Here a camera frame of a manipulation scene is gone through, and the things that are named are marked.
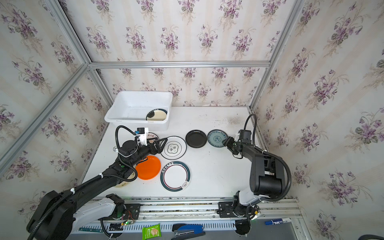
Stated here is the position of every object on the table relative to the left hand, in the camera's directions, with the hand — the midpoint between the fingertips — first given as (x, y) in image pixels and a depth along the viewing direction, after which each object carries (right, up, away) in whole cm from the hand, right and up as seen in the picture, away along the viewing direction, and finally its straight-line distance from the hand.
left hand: (162, 137), depth 78 cm
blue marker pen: (+57, -39, -8) cm, 69 cm away
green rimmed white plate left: (+6, -23, +6) cm, 25 cm away
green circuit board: (-32, -42, -9) cm, 53 cm away
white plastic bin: (-25, +18, +41) cm, 51 cm away
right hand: (+37, -6, +16) cm, 41 cm away
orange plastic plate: (-9, -19, +8) cm, 22 cm away
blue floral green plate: (+32, -2, +23) cm, 40 cm away
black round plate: (+18, -3, +21) cm, 28 cm away
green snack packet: (-3, -42, -11) cm, 44 cm away
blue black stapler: (+12, -41, -12) cm, 44 cm away
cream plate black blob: (-12, +14, +35) cm, 40 cm away
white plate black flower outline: (+5, -9, +18) cm, 20 cm away
